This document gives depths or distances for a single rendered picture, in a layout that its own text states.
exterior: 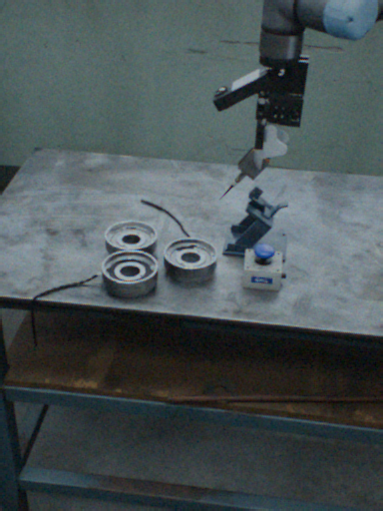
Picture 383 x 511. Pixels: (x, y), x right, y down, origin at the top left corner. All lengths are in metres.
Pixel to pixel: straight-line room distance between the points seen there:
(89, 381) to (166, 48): 1.70
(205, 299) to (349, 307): 0.26
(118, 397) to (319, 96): 1.77
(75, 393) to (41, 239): 0.33
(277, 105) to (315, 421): 0.63
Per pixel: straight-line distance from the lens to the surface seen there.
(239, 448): 2.10
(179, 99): 2.94
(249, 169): 1.35
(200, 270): 1.30
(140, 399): 1.47
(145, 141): 3.04
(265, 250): 1.30
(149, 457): 2.06
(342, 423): 1.47
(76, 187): 1.65
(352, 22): 1.14
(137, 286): 1.27
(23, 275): 1.37
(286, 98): 1.26
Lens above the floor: 1.60
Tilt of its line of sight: 34 degrees down
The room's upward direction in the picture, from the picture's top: 2 degrees clockwise
